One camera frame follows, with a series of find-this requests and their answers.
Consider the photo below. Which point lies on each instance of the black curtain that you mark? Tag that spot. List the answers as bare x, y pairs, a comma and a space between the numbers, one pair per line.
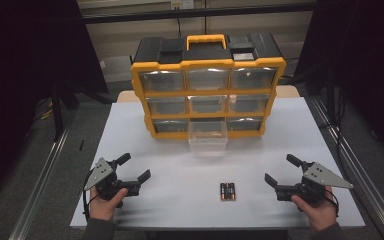
363, 60
20, 66

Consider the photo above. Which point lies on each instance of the yellow and black organizer case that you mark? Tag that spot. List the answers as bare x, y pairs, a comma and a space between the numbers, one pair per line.
210, 53

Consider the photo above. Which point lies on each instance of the small black floor piece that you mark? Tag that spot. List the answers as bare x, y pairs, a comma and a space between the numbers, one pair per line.
81, 145

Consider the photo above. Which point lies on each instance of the person's left hand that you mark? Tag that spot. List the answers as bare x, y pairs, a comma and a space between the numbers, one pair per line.
103, 208

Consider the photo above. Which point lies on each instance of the person's right hand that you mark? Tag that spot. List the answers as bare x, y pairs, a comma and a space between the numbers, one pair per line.
321, 215

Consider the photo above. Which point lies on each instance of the black metal stand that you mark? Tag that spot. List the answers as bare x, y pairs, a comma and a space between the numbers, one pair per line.
57, 110

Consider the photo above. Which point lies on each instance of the clear plastic drawer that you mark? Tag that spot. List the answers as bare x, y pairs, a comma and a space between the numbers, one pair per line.
208, 140

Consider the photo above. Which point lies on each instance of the grid of clear small drawers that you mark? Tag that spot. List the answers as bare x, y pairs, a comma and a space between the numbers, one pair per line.
161, 81

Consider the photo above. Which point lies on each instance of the white wall socket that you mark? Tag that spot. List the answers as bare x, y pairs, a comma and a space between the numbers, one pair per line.
182, 4

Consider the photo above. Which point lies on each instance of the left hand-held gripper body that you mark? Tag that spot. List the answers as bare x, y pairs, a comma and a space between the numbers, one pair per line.
108, 180

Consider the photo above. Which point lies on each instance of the black and orange battery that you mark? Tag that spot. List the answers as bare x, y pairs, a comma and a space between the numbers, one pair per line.
231, 192
224, 192

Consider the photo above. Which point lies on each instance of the black horizontal bar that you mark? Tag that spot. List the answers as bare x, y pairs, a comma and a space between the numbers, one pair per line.
193, 13

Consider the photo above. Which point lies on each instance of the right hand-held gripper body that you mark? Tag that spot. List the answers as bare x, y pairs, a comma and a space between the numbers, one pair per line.
313, 186

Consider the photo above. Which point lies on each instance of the metal floor rail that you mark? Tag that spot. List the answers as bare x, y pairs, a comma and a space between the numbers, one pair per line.
363, 173
36, 186

